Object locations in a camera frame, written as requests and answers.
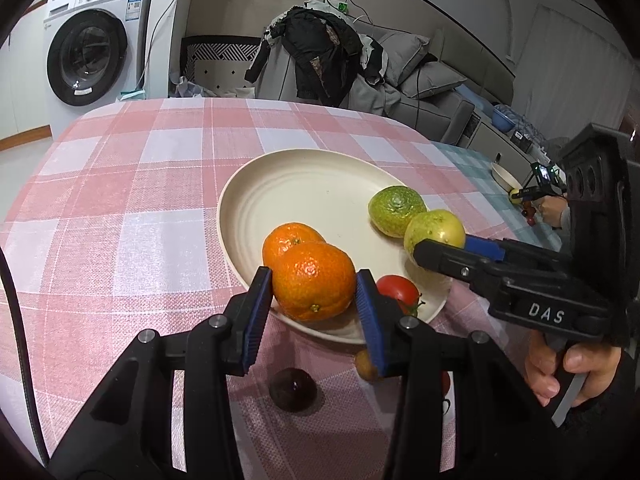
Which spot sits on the grey cushion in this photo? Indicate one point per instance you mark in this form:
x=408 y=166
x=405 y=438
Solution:
x=405 y=55
x=435 y=80

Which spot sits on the pink checkered tablecloth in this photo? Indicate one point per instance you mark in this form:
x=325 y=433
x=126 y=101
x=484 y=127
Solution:
x=125 y=185

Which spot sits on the person's right hand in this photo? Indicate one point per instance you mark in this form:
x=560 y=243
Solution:
x=595 y=365

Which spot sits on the red cherry tomato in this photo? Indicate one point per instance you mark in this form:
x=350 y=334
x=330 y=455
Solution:
x=445 y=382
x=397 y=287

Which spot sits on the teal checkered tablecloth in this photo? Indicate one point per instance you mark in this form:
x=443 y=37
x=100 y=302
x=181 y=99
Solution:
x=475 y=170

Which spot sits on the yellow passion fruit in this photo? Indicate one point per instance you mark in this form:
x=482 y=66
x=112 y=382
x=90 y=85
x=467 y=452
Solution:
x=435 y=227

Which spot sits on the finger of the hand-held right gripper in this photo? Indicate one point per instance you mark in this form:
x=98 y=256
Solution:
x=445 y=260
x=482 y=247

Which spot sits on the orange mandarin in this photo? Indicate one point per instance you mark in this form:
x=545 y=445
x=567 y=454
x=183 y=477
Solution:
x=287 y=242
x=312 y=280

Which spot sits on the grey jacket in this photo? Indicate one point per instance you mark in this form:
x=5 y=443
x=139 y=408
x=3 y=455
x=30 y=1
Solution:
x=370 y=97

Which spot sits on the green plug adapter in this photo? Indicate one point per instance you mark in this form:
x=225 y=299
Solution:
x=343 y=7

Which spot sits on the dark purple round fruit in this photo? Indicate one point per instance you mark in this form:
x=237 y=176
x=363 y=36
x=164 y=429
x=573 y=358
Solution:
x=292 y=390

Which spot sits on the grey side cabinet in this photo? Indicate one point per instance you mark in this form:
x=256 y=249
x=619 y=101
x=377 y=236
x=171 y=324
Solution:
x=480 y=135

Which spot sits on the green citrus fruit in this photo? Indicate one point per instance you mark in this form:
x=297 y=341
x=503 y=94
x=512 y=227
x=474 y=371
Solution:
x=392 y=210

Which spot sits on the cream bowl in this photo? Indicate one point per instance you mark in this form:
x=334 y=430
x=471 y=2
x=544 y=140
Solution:
x=505 y=177

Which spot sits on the grey sofa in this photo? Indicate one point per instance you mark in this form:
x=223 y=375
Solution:
x=440 y=120

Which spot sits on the cream round plate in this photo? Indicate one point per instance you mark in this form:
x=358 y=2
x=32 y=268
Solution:
x=310 y=195

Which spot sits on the white lower cabinets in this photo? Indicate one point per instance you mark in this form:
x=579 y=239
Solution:
x=25 y=85

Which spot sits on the person's right forearm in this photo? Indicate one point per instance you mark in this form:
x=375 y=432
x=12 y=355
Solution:
x=625 y=400

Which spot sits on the blue basin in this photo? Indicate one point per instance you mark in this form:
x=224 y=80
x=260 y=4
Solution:
x=504 y=120

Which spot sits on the brown longan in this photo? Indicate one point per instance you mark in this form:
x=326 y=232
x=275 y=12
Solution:
x=366 y=366

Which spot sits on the small yellow fruit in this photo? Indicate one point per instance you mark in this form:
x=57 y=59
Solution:
x=514 y=196

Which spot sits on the small red tomato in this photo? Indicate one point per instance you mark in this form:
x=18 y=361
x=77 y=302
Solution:
x=529 y=216

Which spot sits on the pile of dark clothes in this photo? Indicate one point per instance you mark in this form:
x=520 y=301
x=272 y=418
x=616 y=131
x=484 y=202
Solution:
x=320 y=50

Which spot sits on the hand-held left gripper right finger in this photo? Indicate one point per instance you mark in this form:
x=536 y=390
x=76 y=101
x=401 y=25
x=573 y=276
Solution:
x=369 y=325

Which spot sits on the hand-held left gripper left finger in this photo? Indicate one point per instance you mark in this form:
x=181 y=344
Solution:
x=257 y=320

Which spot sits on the white washing machine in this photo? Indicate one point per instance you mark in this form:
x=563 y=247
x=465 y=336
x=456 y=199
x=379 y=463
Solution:
x=140 y=50

